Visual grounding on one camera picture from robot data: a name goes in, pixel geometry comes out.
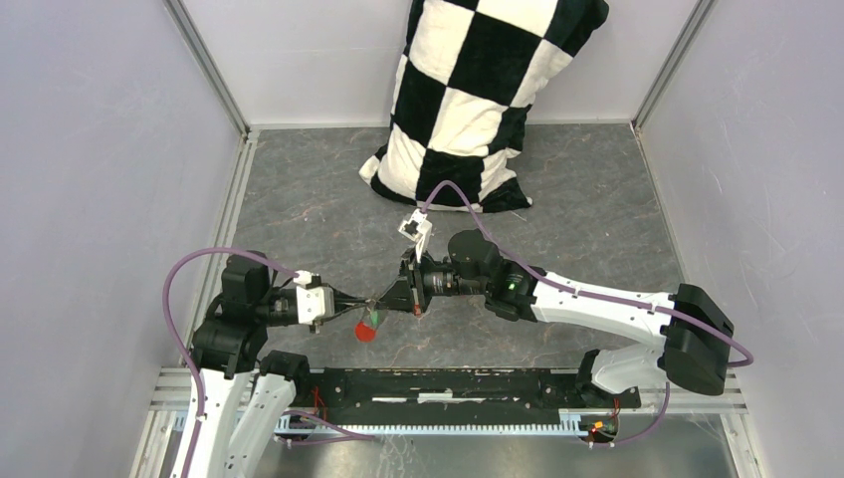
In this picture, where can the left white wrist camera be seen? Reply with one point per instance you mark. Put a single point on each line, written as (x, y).
(308, 296)

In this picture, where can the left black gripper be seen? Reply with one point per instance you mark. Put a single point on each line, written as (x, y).
(342, 300)

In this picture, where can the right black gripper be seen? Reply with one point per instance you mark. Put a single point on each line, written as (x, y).
(399, 296)

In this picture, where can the black white checkered pillow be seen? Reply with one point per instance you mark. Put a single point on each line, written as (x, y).
(465, 82)

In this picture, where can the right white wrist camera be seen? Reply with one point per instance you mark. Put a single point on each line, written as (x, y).
(418, 229)

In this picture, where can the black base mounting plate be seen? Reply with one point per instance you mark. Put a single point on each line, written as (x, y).
(453, 396)

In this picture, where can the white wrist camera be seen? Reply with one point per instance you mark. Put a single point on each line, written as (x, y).
(308, 296)
(418, 229)

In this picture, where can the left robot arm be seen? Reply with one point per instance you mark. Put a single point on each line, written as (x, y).
(238, 397)

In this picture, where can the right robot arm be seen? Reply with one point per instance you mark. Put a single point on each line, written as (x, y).
(680, 338)

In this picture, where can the white slotted cable duct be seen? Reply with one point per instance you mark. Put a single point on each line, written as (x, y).
(566, 425)

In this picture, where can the metal key holder red handle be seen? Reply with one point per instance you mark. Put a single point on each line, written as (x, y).
(363, 332)

